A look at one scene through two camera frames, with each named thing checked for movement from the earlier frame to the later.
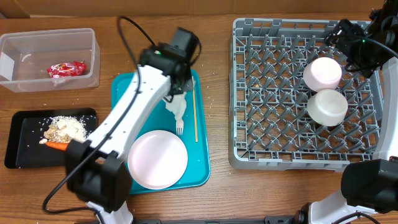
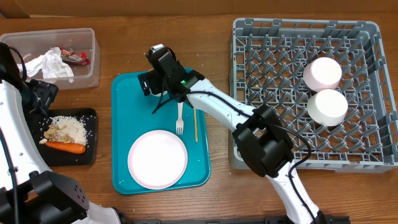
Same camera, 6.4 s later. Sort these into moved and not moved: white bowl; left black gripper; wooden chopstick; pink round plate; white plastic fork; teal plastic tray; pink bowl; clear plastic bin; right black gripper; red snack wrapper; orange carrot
Moved: left black gripper; right black gripper; red snack wrapper
Not moved: teal plastic tray; white plastic fork; orange carrot; clear plastic bin; wooden chopstick; pink round plate; white bowl; pink bowl
